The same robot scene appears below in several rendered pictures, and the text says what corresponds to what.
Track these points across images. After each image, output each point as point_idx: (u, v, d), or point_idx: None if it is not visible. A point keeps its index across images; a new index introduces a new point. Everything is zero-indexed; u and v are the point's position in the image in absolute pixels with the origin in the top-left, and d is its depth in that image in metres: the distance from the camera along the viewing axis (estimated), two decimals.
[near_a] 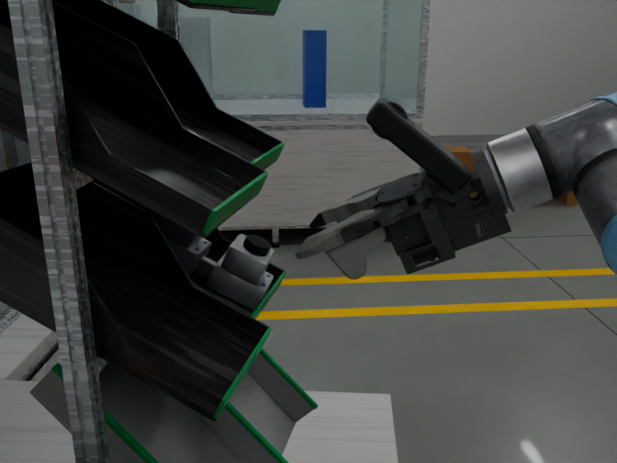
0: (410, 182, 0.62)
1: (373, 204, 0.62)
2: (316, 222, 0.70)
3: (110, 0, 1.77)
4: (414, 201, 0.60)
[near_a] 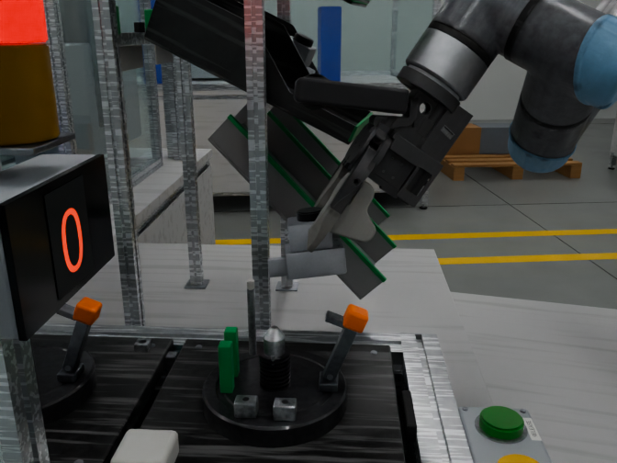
0: (365, 131, 0.64)
1: (347, 169, 0.63)
2: None
3: None
4: (379, 141, 0.61)
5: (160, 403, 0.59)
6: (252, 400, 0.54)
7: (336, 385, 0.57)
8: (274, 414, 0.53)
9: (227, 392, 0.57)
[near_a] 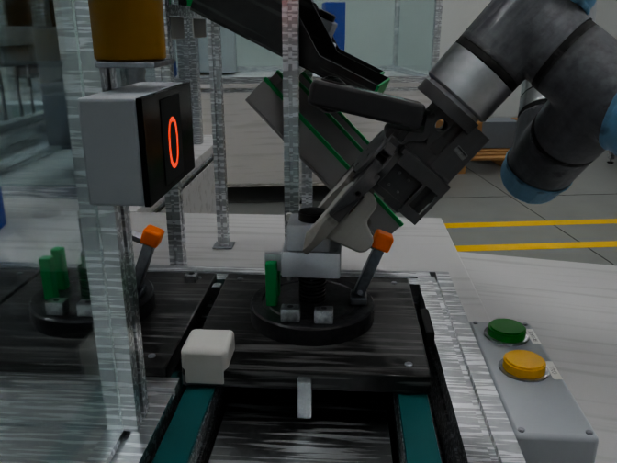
0: (377, 141, 0.63)
1: (353, 176, 0.62)
2: None
3: None
4: (387, 154, 0.60)
5: (213, 317, 0.69)
6: (296, 307, 0.64)
7: (365, 299, 0.67)
8: (314, 318, 0.63)
9: (272, 305, 0.67)
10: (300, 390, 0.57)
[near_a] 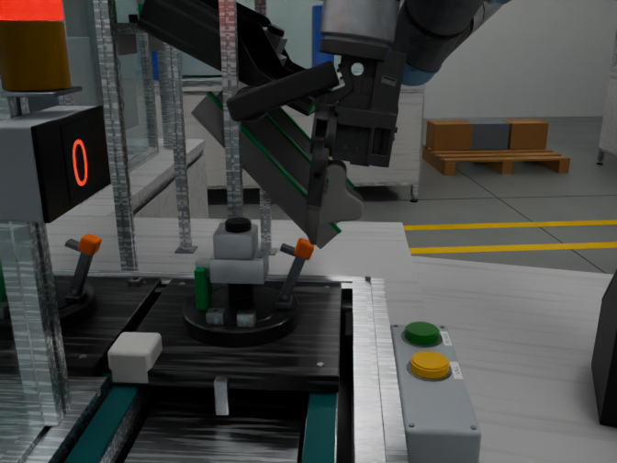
0: None
1: None
2: (312, 233, 0.66)
3: None
4: (325, 121, 0.60)
5: (148, 320, 0.73)
6: (220, 310, 0.68)
7: (289, 303, 0.71)
8: (237, 321, 0.67)
9: (202, 310, 0.71)
10: (218, 389, 0.62)
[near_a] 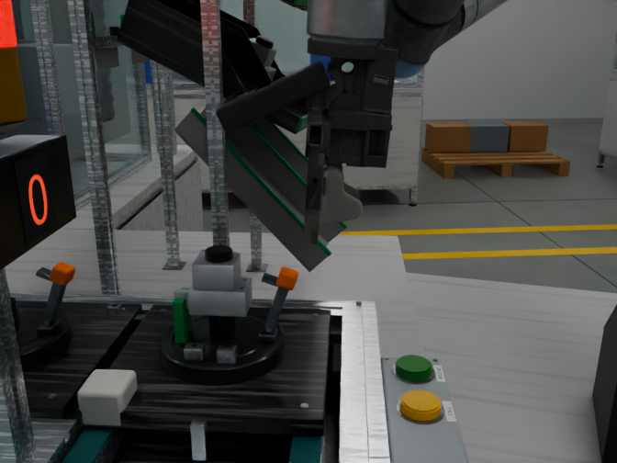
0: None
1: (308, 163, 0.62)
2: (312, 232, 0.66)
3: None
4: (319, 126, 0.59)
5: (125, 353, 0.69)
6: (200, 345, 0.64)
7: (274, 336, 0.67)
8: (217, 357, 0.63)
9: (181, 343, 0.68)
10: (194, 434, 0.58)
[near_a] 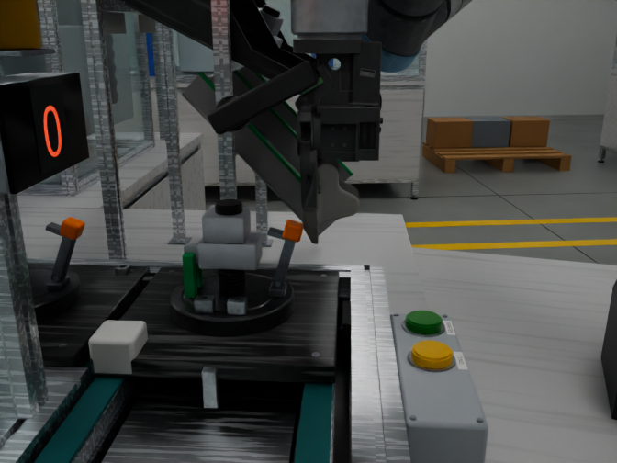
0: None
1: None
2: (312, 232, 0.66)
3: None
4: (308, 123, 0.59)
5: (134, 309, 0.69)
6: (210, 298, 0.64)
7: (283, 290, 0.67)
8: (227, 310, 0.63)
9: (190, 297, 0.67)
10: (205, 380, 0.58)
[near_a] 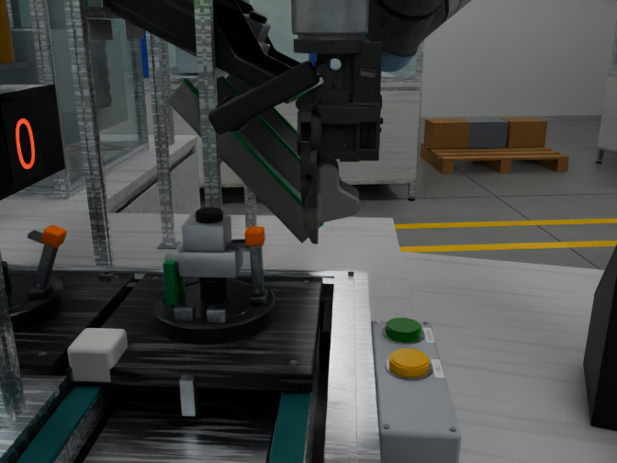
0: None
1: None
2: (312, 232, 0.66)
3: None
4: (309, 123, 0.59)
5: (116, 316, 0.70)
6: (190, 306, 0.64)
7: (263, 298, 0.68)
8: (207, 317, 0.64)
9: (172, 304, 0.68)
10: (183, 389, 0.58)
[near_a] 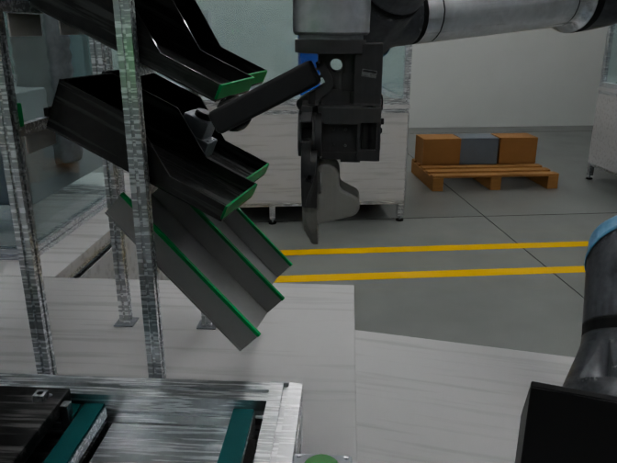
0: None
1: None
2: (312, 232, 0.66)
3: None
4: (309, 123, 0.59)
5: None
6: None
7: None
8: None
9: None
10: None
